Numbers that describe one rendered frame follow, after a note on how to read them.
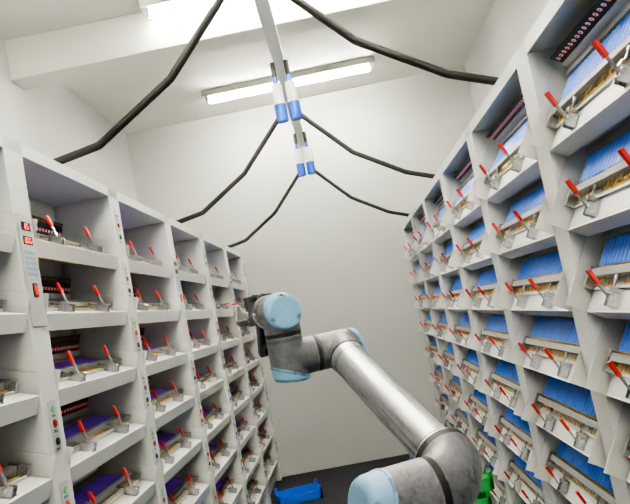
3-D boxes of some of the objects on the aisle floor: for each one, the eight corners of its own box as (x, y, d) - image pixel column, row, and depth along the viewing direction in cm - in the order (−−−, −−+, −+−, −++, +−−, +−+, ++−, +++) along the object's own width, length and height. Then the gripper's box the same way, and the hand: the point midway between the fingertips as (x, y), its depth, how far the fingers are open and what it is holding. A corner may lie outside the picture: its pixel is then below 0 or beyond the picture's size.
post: (199, 690, 222) (116, 191, 238) (192, 707, 212) (106, 186, 229) (142, 700, 222) (63, 201, 239) (133, 718, 213) (51, 197, 229)
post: (130, 866, 152) (20, 143, 168) (116, 903, 143) (0, 133, 159) (48, 880, 153) (-55, 158, 169) (28, 918, 143) (-78, 149, 160)
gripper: (289, 289, 174) (270, 294, 194) (238, 298, 170) (224, 302, 190) (295, 320, 174) (275, 322, 194) (244, 331, 169) (229, 331, 189)
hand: (252, 322), depth 191 cm, fingers open, 7 cm apart
